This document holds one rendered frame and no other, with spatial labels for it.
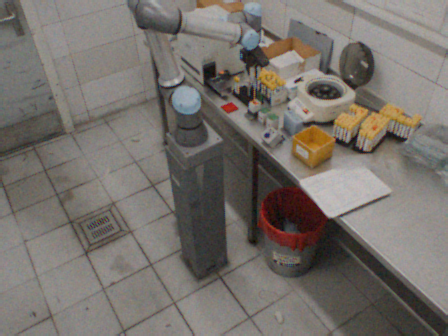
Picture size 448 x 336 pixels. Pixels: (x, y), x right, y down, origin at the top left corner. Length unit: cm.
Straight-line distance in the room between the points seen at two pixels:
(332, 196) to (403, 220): 28
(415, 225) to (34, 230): 229
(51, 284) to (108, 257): 35
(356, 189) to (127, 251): 151
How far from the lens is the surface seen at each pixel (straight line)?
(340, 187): 186
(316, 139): 205
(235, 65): 253
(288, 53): 263
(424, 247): 177
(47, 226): 311
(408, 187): 196
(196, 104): 183
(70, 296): 272
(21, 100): 357
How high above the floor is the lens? 219
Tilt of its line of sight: 43 degrees down
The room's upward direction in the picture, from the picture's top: 3 degrees counter-clockwise
